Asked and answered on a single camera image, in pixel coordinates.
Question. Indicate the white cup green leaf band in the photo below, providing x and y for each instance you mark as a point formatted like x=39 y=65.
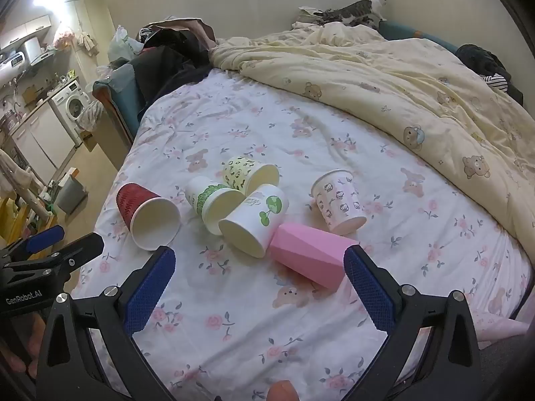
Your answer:
x=200 y=195

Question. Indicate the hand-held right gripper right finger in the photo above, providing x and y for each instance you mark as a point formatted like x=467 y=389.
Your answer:
x=370 y=288

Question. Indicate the white plastic bag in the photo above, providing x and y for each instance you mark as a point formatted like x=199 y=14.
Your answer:
x=121 y=44

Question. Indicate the white washing machine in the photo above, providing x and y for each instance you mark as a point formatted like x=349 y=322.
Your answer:
x=70 y=104

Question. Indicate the tabby and white cat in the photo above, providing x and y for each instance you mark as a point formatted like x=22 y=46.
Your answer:
x=347 y=10

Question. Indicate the striped cloth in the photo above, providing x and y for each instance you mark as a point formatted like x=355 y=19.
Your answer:
x=495 y=82

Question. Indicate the pink hanging bag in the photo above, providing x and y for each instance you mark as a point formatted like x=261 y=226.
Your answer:
x=63 y=35

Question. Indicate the cream bear print quilt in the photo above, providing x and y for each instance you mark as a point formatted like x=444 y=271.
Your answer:
x=376 y=83

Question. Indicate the white floor cabinet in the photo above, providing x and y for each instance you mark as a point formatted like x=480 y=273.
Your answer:
x=44 y=138

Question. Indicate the dark clothing pile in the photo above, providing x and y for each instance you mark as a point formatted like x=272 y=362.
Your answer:
x=167 y=62

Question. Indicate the red paper cup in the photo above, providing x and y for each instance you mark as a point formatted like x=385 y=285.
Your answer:
x=130 y=200

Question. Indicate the grey trash bin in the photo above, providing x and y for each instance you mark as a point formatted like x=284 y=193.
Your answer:
x=72 y=194

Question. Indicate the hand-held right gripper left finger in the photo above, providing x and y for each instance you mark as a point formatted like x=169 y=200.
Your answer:
x=148 y=292

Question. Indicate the floral white bedsheet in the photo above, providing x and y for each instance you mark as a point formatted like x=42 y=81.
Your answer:
x=250 y=133

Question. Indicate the range hood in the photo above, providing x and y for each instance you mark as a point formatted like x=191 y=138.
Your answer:
x=37 y=52

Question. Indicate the hanging beige cloth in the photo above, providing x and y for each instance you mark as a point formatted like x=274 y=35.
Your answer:
x=87 y=44

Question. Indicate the white cup pink cat print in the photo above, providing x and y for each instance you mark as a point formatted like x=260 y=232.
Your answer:
x=334 y=200

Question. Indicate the person's left hand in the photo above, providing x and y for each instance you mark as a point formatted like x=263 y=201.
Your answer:
x=33 y=338

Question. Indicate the yellow stool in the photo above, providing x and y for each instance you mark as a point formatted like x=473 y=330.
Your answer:
x=21 y=225

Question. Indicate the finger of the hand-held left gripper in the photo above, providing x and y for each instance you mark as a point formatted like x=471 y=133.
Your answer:
x=81 y=250
x=44 y=237

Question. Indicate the pale yellow patterned cup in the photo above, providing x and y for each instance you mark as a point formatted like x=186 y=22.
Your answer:
x=238 y=173

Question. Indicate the white wall cabinets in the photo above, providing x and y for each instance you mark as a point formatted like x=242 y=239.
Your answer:
x=25 y=29

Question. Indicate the floral hanging cloth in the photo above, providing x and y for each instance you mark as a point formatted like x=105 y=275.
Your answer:
x=91 y=116

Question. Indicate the white cup green tree print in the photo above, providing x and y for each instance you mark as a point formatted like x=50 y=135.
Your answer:
x=259 y=214

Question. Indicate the black cloth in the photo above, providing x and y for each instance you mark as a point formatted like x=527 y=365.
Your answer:
x=480 y=60

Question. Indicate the pink faceted cup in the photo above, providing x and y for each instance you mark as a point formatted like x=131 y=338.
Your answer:
x=305 y=250

